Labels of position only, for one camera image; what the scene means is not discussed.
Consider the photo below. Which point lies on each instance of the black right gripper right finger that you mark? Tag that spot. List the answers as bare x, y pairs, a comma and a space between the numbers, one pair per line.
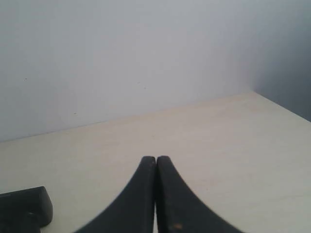
178, 209

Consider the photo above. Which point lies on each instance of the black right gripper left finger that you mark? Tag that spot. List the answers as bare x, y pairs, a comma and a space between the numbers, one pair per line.
133, 209

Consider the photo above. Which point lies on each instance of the black handheld barcode scanner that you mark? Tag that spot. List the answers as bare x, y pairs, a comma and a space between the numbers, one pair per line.
25, 211

